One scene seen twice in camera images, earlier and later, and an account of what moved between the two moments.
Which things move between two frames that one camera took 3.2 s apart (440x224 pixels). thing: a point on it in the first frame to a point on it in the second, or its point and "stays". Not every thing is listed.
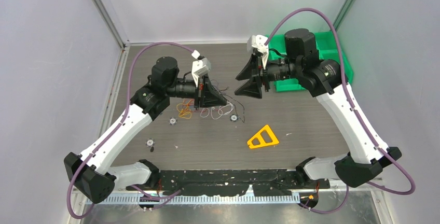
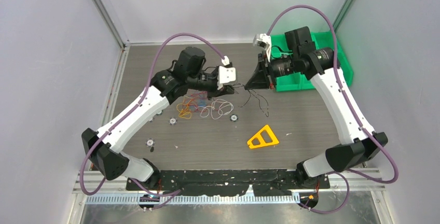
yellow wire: x=184 y=112 stays
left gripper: x=207 y=94 to x=227 y=89
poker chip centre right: x=234 y=117 stays
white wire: x=225 y=108 stays
